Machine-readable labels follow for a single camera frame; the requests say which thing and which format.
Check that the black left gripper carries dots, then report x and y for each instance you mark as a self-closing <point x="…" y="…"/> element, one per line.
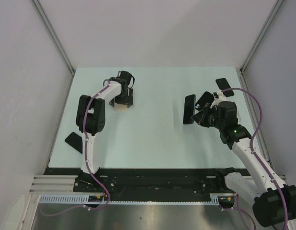
<point x="127" y="100"/>

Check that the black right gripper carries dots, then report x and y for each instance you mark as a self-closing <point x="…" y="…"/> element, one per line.
<point x="200" y="117"/>

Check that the beige ring phone case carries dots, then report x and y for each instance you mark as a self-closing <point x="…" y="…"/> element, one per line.
<point x="120" y="107"/>

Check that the black phone case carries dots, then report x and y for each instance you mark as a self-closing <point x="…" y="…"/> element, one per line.
<point x="206" y="98"/>

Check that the black smartphone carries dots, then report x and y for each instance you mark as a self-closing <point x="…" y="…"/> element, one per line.
<point x="188" y="112"/>

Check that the black phone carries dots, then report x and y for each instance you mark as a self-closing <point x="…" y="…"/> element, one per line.
<point x="223" y="85"/>
<point x="75" y="141"/>

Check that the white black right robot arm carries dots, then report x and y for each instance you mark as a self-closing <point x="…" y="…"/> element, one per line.
<point x="271" y="199"/>

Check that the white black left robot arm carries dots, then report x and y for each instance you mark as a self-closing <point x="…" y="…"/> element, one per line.
<point x="91" y="118"/>

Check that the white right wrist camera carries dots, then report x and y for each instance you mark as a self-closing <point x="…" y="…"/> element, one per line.
<point x="219" y="95"/>

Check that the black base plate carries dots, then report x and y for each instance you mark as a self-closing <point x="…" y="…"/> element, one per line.
<point x="153" y="182"/>

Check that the grey slotted cable duct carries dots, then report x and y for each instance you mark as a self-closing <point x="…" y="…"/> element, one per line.
<point x="196" y="199"/>

